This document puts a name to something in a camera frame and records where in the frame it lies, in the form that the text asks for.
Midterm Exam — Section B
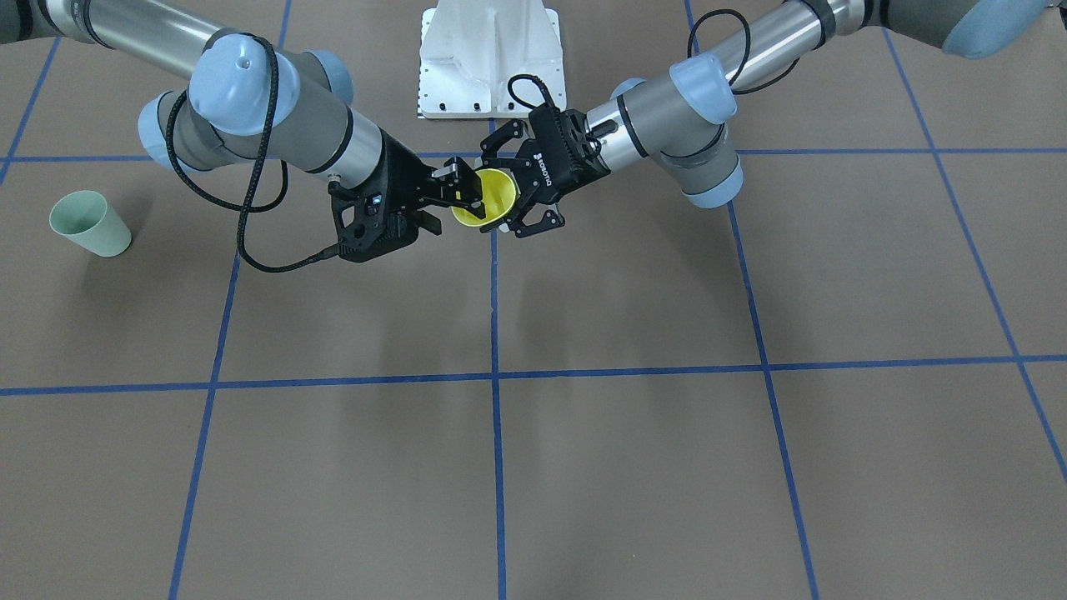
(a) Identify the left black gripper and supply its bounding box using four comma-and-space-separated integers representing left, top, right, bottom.
478, 107, 609, 239

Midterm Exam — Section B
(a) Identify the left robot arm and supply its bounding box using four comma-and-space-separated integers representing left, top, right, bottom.
476, 1, 1052, 237

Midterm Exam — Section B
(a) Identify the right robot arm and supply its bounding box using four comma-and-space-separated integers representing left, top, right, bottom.
3, 1, 485, 273

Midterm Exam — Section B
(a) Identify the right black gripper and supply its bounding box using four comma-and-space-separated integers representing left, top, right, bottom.
330, 137, 485, 263

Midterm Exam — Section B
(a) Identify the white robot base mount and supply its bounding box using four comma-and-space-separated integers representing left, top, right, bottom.
417, 1, 568, 119

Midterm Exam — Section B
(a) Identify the green cup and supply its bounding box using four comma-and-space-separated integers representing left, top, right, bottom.
48, 190, 133, 258

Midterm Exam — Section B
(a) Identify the yellow cup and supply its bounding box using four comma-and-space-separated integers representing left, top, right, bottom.
451, 168, 519, 228

